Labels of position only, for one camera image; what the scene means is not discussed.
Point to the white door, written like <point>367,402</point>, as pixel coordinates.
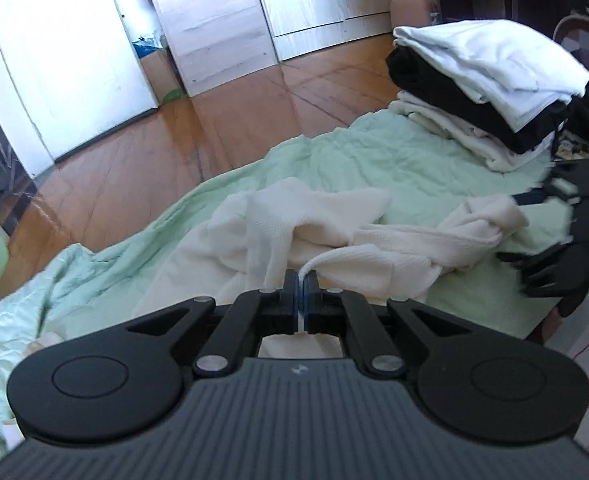
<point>64,50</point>

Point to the light wooden cabinet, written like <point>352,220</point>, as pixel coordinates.
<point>214,25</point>

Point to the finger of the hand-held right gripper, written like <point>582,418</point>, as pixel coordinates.
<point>549,191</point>
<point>534,267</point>

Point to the cardboard box with blue bag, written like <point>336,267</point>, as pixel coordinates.
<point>154,62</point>

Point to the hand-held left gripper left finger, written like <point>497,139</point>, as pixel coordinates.
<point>292,305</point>

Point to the cream folded garment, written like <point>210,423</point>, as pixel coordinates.
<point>454,130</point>

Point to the black folded garment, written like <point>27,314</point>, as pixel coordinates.
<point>454,90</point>

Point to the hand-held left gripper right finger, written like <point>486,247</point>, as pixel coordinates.
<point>306,305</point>

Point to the light green blanket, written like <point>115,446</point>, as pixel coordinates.
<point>414,160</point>

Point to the pink bag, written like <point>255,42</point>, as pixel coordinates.
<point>412,10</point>

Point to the cream knit sweater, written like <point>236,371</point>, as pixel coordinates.
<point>324,240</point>

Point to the stack of folded clothes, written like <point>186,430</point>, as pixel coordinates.
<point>494,65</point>

